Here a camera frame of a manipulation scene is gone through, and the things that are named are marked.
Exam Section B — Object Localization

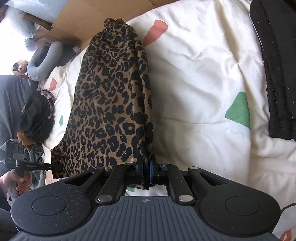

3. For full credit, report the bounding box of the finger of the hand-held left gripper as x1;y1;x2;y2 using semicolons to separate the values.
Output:
47;163;63;179

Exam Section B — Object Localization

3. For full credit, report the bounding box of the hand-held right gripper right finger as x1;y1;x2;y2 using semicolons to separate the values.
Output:
149;156;229;205

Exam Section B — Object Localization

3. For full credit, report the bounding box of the black pleated garment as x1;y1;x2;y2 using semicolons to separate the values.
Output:
19;95;55;143

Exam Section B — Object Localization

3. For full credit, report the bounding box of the grey neck pillow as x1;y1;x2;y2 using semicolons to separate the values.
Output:
26;41;63;81

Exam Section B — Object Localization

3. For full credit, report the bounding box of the leopard print skirt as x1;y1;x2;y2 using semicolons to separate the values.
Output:
50;18;154;191

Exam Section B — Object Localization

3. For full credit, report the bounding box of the small teddy bear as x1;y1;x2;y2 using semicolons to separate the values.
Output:
12;60;29;76

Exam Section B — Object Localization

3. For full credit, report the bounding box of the small black cloth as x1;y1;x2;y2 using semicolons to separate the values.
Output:
57;44;80;66

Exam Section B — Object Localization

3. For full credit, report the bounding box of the flat brown cardboard sheet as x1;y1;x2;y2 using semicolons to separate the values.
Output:
23;0;176;48

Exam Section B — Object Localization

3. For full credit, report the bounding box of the black folded clothing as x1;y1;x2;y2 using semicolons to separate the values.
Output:
249;0;296;141

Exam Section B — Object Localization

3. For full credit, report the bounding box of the cream printed blanket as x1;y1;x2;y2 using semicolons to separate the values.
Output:
37;0;296;241

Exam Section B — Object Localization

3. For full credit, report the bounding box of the brown garment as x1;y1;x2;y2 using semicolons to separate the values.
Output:
17;130;36;150

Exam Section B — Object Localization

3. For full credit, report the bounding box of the white pillow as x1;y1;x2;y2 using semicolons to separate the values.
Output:
0;9;44;52

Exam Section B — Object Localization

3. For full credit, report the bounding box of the person's left hand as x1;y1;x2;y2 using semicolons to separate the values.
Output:
0;173;33;195

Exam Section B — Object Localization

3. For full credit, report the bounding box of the dark grey pillow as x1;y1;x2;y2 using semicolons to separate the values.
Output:
0;74;40;164

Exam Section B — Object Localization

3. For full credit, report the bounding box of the grey wrapped panel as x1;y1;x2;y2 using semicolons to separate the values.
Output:
5;0;70;24

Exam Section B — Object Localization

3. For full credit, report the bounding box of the grey floral cloth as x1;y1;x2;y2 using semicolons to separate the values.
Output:
37;89;56;103

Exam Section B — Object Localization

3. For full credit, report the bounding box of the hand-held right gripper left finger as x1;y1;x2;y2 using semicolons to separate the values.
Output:
62;155;147;205

